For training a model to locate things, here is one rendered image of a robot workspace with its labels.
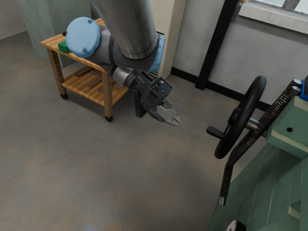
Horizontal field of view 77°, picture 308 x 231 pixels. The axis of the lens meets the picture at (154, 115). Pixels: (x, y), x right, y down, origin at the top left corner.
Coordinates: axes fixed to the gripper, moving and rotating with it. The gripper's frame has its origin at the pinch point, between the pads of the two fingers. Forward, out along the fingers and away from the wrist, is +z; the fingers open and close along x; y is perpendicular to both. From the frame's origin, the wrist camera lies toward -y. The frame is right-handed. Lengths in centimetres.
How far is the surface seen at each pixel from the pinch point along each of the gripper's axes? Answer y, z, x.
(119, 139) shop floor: -89, -18, 29
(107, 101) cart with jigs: -72, -43, 36
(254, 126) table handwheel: 11.7, 17.6, 10.1
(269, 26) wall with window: 1, 8, 144
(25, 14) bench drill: -98, -168, 62
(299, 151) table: 19.2, 26.2, 3.7
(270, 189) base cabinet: 4.4, 33.9, 2.0
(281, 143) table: 17.5, 22.3, 3.6
